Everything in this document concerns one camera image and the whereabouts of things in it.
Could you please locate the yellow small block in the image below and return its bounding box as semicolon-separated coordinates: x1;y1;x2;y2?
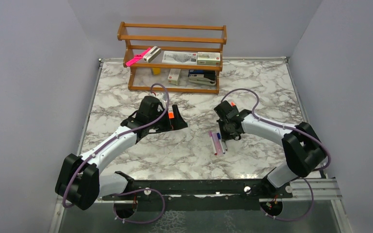
151;67;161;75

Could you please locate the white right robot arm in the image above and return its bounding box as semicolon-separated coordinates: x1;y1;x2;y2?
214;100;328;198

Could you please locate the wooden two-tier shelf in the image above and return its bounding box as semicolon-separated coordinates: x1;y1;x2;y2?
117;22;227;94

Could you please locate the pink highlighter pen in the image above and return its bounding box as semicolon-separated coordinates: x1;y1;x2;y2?
212;132;224;155

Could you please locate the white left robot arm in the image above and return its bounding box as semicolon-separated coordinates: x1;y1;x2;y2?
55;96;188;210

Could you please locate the brown cap white marker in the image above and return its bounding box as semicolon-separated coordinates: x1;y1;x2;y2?
221;140;228;151

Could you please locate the pink cap white marker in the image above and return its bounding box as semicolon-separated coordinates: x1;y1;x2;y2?
208;131;218;155

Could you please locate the black grey stapler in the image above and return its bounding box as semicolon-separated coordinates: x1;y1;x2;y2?
188;69;217;86

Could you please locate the blue cap white marker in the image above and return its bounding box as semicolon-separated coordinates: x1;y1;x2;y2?
217;132;226;154

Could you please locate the small white red box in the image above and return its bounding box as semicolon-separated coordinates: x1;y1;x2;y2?
168;68;181;85

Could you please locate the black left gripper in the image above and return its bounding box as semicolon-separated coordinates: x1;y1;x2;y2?
148;105;187;133

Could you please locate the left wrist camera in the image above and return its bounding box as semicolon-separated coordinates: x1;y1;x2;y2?
156;102;166;114

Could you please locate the black front mounting rail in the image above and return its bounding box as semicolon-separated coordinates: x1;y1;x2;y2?
101;179;293;212

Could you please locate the green white staples box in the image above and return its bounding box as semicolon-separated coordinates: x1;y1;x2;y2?
197;52;221;66

